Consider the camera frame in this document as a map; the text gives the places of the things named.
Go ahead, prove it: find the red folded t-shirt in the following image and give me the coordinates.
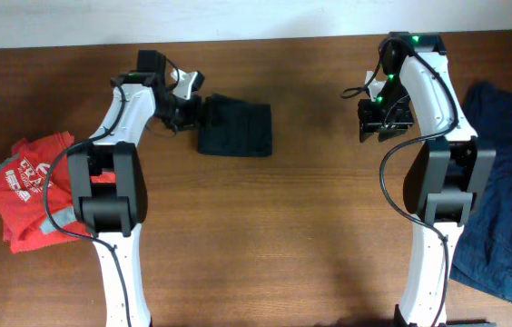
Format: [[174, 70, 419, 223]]
[[0, 131, 116, 254]]

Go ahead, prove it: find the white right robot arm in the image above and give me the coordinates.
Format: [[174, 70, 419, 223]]
[[358, 32, 496, 326]]

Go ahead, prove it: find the blue folded garment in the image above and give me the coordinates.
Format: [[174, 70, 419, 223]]
[[450, 82, 512, 303]]

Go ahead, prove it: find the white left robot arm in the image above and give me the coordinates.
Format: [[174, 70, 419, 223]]
[[66, 50, 204, 327]]

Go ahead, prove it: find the black t-shirt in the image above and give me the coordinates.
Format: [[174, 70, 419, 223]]
[[197, 94, 272, 157]]

